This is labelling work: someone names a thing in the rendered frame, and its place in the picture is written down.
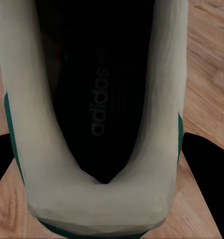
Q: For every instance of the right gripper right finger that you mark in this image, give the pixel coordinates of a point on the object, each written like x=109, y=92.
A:
x=206, y=161

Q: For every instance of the gym shoe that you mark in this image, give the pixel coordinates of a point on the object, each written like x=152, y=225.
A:
x=93, y=96

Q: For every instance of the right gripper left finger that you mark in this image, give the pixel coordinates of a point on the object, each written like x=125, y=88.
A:
x=6, y=154

